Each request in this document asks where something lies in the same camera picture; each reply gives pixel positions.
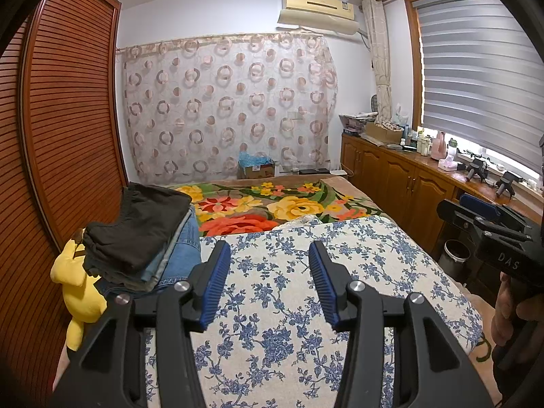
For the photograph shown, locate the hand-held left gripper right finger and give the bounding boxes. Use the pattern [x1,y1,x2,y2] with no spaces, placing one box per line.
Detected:
[308,240,496,408]

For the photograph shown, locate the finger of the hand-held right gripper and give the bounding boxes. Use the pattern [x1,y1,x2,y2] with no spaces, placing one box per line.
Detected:
[437,199,525,243]
[459,193,530,232]

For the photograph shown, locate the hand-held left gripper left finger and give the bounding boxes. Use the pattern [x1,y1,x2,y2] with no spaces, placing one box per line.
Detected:
[49,240,232,408]

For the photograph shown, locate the black pants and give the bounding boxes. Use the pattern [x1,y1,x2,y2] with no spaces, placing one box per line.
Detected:
[82,183,193,275]

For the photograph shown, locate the grey folded pants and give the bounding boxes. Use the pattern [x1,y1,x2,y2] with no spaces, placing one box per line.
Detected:
[140,238,179,283]

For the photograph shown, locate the person's right hand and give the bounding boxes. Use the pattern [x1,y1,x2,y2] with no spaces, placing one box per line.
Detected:
[490,272,521,351]

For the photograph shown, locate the black mini tripod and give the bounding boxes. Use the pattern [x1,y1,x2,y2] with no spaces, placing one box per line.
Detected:
[496,171,524,198]
[466,157,489,183]

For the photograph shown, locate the blue folded jeans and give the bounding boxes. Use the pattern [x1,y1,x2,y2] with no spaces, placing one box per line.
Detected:
[100,206,202,302]

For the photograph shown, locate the grey trash bin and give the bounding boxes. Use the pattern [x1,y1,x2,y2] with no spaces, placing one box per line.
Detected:
[437,239,472,283]

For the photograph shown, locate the blue floral blanket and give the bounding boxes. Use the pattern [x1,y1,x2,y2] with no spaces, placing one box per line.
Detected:
[142,215,485,408]

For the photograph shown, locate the pink kettle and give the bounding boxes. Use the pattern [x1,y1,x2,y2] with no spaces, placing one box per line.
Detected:
[431,131,449,160]

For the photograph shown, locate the wooden cabinet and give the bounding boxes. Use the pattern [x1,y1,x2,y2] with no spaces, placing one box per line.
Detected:
[340,132,544,290]

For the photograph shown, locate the colourful floral blanket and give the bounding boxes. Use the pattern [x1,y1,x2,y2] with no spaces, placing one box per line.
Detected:
[164,176,387,239]

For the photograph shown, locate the flat open cardboard box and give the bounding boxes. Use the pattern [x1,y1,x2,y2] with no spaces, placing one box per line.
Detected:
[364,121,404,144]

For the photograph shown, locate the brown cardboard box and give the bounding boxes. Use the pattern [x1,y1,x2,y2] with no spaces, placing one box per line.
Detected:
[237,164,276,179]

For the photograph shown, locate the grey striped window blind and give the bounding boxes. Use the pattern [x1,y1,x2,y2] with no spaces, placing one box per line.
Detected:
[412,0,544,175]

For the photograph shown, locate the yellow plush toy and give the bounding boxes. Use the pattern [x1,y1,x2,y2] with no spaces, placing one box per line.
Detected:
[50,229,108,351]

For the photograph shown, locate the stack of magazines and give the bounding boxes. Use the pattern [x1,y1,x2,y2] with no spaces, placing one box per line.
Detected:
[339,112,379,134]

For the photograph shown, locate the beige tied curtain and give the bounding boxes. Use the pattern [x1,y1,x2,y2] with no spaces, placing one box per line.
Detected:
[361,0,394,124]

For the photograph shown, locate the circle-patterned sheer curtain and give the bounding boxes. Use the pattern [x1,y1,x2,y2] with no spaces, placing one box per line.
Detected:
[119,34,338,185]

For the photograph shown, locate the wooden louvred wardrobe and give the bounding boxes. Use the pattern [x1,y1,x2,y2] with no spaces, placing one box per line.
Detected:
[0,0,128,392]

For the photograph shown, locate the cream air conditioner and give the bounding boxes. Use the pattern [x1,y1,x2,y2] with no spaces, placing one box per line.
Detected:
[277,0,360,35]

